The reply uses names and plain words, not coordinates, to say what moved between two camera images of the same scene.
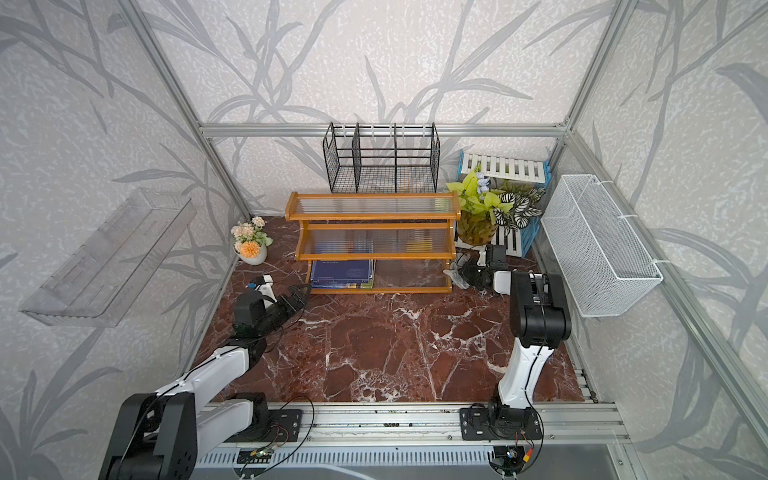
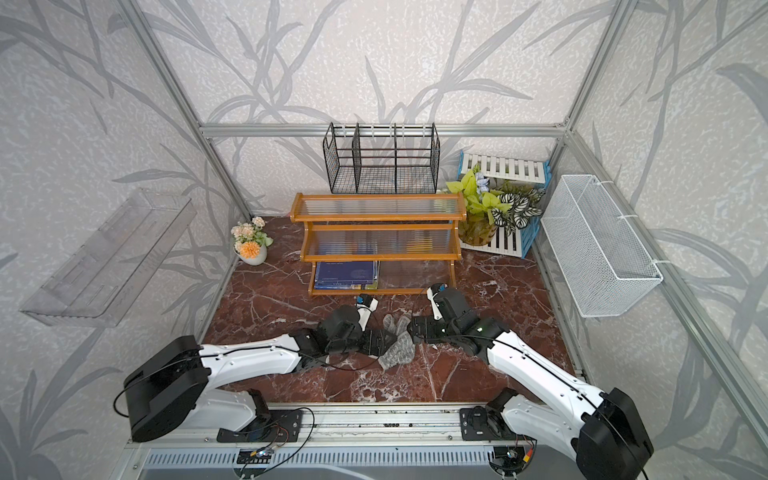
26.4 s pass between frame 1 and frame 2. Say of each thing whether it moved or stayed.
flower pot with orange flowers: stayed
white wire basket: stayed
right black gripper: moved
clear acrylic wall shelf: stayed
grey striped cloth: moved
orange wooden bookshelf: stayed
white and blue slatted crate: stayed
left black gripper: moved
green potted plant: stayed
